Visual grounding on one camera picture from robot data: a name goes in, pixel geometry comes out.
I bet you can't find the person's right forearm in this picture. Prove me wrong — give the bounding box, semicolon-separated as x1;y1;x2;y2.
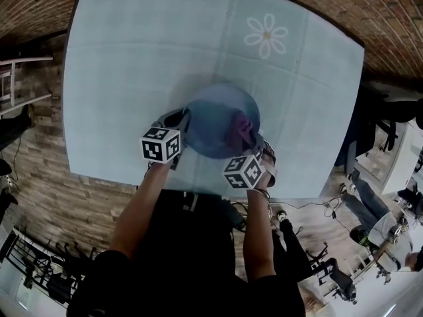
243;186;279;282

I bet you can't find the white metal frame table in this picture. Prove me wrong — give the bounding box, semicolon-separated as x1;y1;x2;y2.
0;56;54;116

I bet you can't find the light blue flower tablecloth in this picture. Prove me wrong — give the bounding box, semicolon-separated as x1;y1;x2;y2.
61;0;366;199

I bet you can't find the black equipment stand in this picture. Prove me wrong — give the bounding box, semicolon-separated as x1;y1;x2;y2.
309;242;360;306

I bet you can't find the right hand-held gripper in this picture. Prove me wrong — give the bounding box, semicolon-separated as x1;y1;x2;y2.
223;129;278;190

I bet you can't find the black office chair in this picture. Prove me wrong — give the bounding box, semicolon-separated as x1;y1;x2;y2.
333;81;423;178

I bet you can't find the person's right hand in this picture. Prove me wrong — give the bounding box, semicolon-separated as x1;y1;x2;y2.
259;139;277;175

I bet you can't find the white desk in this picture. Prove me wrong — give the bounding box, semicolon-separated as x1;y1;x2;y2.
354;120;423;196

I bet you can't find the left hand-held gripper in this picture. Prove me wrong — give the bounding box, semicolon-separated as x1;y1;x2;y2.
139;108;191;171

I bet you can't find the grey chest strap clip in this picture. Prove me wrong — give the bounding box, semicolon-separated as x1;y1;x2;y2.
182;192;199;212

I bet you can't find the black waist pack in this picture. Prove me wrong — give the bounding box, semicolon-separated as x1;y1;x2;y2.
226;200;248;233

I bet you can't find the person's right leg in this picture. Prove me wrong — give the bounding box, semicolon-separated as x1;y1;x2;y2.
272;209;313;282

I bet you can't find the person's black shirt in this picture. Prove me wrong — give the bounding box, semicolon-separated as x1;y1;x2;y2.
65;190;307;317

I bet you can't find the purple fluffy cloth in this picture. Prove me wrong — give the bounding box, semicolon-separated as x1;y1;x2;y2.
230;110;256;147

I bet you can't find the person's left forearm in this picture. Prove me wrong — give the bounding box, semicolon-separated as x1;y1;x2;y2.
108;162;174;262

